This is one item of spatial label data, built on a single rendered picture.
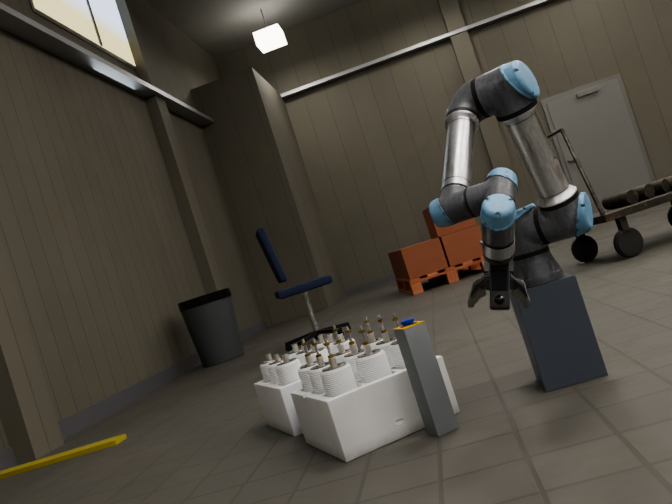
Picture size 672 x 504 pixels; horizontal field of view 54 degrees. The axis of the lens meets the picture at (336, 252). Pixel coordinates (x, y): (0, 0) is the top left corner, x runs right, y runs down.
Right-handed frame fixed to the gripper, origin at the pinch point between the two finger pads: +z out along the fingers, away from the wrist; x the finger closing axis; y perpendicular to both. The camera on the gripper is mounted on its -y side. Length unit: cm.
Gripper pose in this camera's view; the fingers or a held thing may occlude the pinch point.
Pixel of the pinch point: (498, 309)
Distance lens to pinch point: 175.6
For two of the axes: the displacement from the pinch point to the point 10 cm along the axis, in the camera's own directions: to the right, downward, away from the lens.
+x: -9.7, 0.1, 2.3
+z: 1.8, 6.8, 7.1
